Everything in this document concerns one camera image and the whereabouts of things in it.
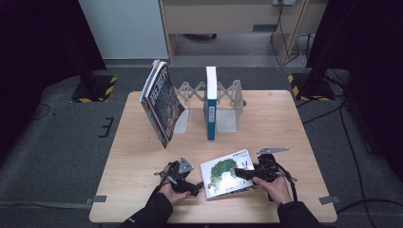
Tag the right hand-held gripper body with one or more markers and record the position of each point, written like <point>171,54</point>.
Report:
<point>267,169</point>

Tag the pale blue panel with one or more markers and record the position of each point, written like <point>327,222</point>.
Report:
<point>126,28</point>

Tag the dark glossy cover book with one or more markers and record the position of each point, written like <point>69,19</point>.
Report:
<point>166,107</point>

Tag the grey tape piece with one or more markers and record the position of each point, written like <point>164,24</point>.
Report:
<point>96,199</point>
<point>329,199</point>

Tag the white power socket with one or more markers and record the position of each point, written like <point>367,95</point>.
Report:
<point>284,2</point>

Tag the grey metal expandable bookend rack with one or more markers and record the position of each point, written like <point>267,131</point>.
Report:
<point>226,122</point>

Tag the thin white book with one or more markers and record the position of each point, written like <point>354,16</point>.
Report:
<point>149,84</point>

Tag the wooden background desk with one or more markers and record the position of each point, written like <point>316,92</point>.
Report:
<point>228,17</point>

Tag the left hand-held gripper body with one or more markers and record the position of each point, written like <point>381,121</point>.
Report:
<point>177,174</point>

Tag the person's left hand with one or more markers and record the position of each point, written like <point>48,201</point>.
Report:
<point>171,194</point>

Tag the person's right hand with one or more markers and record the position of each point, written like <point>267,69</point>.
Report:
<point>277,190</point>

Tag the stand with hazard-striped base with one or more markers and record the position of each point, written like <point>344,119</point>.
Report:
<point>312,87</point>
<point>95,90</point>

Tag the blue book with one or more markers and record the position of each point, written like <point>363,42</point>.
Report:
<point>211,120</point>

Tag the dark curtain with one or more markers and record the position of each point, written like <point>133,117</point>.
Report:
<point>38,47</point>
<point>374,63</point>

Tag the white caterpillar picture book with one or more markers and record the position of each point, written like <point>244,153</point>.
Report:
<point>221,177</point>

